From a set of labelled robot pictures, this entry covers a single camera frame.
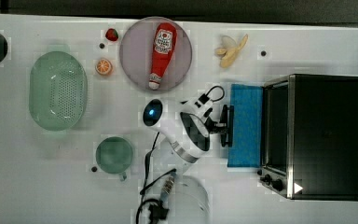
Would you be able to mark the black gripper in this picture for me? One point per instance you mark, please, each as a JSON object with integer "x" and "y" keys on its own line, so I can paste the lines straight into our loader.
{"x": 220, "y": 126}

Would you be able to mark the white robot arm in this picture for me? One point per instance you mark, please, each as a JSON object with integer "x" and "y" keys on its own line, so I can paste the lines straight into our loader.
{"x": 186, "y": 128}

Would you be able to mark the black oven knob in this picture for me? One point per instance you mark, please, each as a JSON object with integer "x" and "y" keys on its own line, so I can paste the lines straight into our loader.
{"x": 266, "y": 179}
{"x": 277, "y": 184}

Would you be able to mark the black toaster oven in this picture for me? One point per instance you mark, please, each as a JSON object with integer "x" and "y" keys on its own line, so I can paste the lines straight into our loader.
{"x": 309, "y": 136}

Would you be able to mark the peeled toy banana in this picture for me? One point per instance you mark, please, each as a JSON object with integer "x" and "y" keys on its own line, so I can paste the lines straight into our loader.
{"x": 229, "y": 50}

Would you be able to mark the red ketchup bottle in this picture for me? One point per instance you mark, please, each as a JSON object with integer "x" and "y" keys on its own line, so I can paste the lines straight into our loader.
{"x": 163, "y": 48}

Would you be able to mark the green cup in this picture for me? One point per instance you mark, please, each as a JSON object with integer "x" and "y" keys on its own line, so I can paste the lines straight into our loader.
{"x": 114, "y": 156}

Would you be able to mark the grey round plate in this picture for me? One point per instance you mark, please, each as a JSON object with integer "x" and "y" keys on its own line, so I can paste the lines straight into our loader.
{"x": 135, "y": 54}

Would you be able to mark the orange slice toy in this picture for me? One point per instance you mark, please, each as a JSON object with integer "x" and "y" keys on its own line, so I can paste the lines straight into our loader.
{"x": 104, "y": 67}

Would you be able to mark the red toy strawberry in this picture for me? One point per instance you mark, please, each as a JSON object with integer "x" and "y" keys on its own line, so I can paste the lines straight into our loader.
{"x": 112, "y": 35}

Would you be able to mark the green perforated basket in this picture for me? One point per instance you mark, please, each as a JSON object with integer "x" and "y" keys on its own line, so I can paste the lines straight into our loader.
{"x": 58, "y": 91}

